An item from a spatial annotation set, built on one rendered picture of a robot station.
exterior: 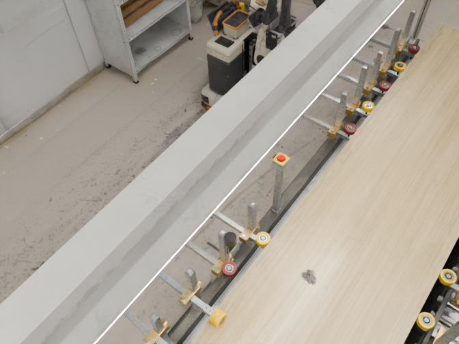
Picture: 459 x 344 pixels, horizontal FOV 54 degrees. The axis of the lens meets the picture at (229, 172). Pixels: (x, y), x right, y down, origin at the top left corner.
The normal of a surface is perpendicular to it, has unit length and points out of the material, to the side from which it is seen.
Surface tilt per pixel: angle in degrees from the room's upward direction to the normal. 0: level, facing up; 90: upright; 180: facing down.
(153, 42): 0
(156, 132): 0
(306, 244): 0
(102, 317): 61
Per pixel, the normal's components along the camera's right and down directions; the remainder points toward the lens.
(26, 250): -0.03, -0.60
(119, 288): 0.68, 0.12
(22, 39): 0.79, 0.47
